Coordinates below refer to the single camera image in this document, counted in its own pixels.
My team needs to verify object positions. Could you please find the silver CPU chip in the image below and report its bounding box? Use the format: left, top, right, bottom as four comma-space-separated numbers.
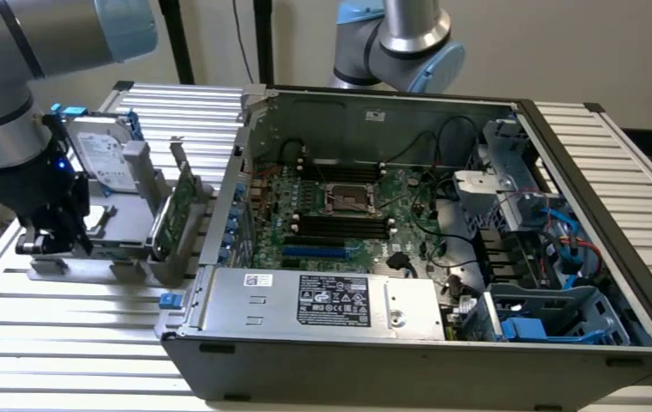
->
83, 204, 120, 239

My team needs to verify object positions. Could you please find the thin black hanging cable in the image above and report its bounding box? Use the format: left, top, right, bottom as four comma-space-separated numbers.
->
229, 0, 253, 83

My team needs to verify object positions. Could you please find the short black looped wire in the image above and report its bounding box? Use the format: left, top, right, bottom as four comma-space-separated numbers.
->
276, 137, 306, 169

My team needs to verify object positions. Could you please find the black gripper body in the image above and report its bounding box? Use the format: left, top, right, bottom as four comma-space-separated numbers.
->
0, 152, 80, 225

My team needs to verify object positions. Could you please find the hard disk in blue carrier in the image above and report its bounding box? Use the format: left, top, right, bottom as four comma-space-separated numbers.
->
49, 104, 145, 198

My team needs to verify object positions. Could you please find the black RAM slot bank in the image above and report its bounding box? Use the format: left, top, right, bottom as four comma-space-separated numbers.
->
290, 213, 396, 241
295, 159, 390, 185

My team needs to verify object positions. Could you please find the black stand pole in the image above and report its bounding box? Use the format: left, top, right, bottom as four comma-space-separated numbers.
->
253, 0, 277, 85
157, 0, 197, 85

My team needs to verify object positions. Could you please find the green motherboard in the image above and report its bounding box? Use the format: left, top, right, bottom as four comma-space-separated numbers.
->
245, 165, 460, 285

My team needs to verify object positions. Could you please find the grey parts rack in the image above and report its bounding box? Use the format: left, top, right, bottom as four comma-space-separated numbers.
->
27, 136, 220, 289

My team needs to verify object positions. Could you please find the black open PC case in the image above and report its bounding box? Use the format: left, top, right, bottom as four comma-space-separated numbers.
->
153, 83, 652, 403

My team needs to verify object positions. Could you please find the silver power supply unit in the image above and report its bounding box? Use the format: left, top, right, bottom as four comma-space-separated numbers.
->
196, 267, 448, 342

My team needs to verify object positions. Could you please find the red SATA wire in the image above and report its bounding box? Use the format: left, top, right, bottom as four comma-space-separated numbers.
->
559, 237, 607, 281

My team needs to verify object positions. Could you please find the grey metal disk bay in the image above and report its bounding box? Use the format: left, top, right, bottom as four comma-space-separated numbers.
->
452, 118, 568, 233

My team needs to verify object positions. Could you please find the black plug with wire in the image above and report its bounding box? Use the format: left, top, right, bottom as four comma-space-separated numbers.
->
384, 251, 420, 279

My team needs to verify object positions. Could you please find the green graphics card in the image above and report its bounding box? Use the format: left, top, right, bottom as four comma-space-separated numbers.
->
149, 136, 208, 264

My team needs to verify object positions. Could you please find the blue expansion slot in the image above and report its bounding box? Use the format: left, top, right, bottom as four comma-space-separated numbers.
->
280, 245, 350, 262

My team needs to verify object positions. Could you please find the grey drive cage blue latch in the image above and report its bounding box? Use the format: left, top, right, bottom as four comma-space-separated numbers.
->
480, 282, 652, 345

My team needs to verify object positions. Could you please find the blue SATA wire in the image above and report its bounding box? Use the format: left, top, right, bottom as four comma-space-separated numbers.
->
535, 204, 584, 289

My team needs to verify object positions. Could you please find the metal CPU socket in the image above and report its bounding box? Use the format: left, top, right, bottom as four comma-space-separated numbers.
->
322, 181, 378, 216

